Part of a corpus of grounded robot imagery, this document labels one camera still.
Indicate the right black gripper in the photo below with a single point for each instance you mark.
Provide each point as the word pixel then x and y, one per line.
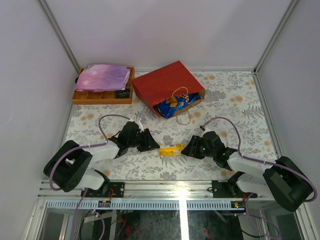
pixel 190 150

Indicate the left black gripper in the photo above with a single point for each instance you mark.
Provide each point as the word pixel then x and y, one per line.
pixel 144 139

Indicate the yellow snack packet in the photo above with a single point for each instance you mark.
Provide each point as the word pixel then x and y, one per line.
pixel 169 151

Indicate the red paper bag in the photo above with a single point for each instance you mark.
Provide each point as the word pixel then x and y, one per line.
pixel 171 81

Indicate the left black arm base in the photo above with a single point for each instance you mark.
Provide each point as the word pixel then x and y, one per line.
pixel 110 190

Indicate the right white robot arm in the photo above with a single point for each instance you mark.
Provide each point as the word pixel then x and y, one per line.
pixel 281 180

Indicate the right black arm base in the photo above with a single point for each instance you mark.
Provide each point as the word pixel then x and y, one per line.
pixel 226 190

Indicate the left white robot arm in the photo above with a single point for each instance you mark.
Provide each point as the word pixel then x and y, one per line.
pixel 69 169

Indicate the blue Doritos chip bag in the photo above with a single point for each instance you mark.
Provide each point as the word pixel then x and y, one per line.
pixel 170 106

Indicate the dark patterned cloth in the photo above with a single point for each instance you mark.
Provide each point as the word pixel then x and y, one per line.
pixel 122 94

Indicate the purple star cloth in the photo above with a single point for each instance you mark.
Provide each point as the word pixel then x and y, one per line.
pixel 102 77

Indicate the wooden compartment tray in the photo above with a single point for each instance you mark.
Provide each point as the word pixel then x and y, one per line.
pixel 104 97

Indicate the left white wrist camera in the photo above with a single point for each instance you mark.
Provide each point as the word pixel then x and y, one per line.
pixel 138 123

